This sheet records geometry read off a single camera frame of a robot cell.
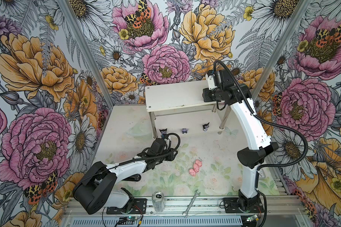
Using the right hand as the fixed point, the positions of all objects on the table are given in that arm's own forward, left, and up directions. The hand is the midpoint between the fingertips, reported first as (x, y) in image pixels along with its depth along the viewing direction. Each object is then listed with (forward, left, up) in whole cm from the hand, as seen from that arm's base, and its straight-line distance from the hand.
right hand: (206, 98), depth 77 cm
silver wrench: (-38, +6, -34) cm, 52 cm away
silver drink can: (-43, +25, -21) cm, 54 cm away
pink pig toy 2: (-22, +3, -33) cm, 40 cm away
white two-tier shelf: (-4, +14, -3) cm, 15 cm away
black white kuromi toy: (-4, +25, -24) cm, 34 cm away
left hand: (-18, +18, -29) cm, 39 cm away
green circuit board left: (-48, +40, -34) cm, 71 cm away
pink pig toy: (-27, +8, -32) cm, 43 cm away
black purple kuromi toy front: (-3, +11, -26) cm, 28 cm away
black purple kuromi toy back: (-1, -3, -24) cm, 24 cm away
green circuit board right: (-50, -20, -36) cm, 64 cm away
